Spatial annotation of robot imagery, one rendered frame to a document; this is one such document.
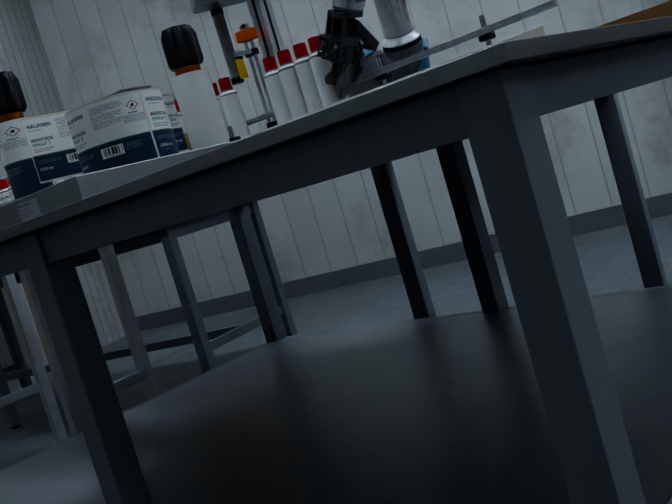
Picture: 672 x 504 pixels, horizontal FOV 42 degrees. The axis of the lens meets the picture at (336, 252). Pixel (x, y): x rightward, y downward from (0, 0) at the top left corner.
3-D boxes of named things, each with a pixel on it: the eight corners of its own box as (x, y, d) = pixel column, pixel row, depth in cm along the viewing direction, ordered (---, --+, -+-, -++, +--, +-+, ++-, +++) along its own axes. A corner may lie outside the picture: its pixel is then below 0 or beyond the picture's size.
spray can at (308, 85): (308, 129, 216) (284, 48, 215) (320, 126, 220) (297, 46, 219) (324, 123, 213) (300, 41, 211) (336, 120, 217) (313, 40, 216)
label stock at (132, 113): (177, 161, 194) (157, 98, 193) (185, 152, 175) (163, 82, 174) (87, 187, 189) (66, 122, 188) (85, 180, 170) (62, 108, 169)
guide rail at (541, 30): (200, 161, 242) (198, 154, 242) (204, 160, 243) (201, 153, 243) (545, 35, 169) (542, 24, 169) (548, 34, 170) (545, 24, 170)
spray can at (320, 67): (323, 123, 213) (299, 41, 212) (337, 120, 217) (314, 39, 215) (337, 118, 210) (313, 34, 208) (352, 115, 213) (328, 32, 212)
